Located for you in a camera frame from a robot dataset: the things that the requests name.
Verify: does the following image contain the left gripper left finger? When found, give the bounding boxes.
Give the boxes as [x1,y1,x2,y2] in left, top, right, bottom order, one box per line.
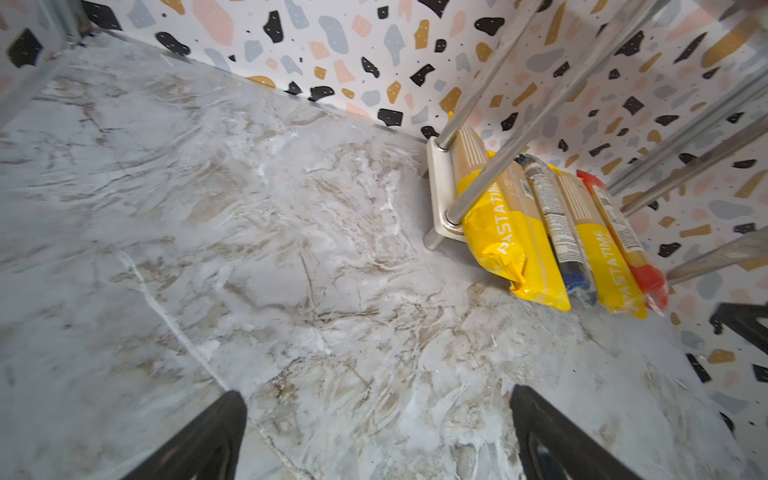
[124,390,247,480]

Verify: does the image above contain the white two-tier metal shelf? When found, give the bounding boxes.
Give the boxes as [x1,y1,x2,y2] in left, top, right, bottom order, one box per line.
[418,1,767,285]

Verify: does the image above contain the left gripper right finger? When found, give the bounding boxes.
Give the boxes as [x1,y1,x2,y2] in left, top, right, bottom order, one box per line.
[510,384,639,480]

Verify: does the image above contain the yellow pasta bag with barcode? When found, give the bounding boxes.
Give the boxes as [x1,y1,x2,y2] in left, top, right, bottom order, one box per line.
[550,167,648,319]

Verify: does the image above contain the yellow spaghetti bag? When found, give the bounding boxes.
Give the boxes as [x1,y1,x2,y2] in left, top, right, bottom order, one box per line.
[498,161,571,312]

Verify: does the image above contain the small red pasta bag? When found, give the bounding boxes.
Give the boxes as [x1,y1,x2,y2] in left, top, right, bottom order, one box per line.
[577,170,669,314]

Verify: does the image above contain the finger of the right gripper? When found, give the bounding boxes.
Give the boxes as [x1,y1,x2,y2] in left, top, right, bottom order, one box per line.
[709,303,768,354]

